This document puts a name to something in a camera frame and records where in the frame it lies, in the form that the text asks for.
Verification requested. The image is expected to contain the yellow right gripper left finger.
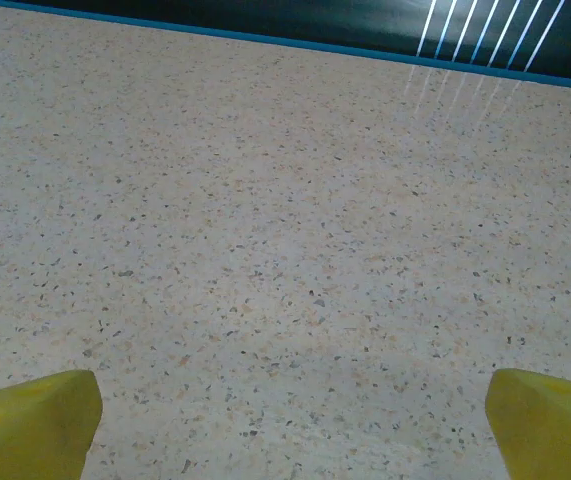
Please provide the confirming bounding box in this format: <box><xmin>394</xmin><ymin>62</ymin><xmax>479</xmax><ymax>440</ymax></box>
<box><xmin>0</xmin><ymin>369</ymin><xmax>104</xmax><ymax>480</ymax></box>

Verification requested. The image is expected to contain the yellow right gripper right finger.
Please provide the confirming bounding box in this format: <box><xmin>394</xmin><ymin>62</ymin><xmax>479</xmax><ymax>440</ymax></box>
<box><xmin>484</xmin><ymin>368</ymin><xmax>571</xmax><ymax>480</ymax></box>

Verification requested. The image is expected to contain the blue table edge strip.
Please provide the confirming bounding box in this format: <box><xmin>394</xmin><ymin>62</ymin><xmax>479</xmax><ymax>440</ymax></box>
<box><xmin>0</xmin><ymin>0</ymin><xmax>571</xmax><ymax>94</ymax></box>

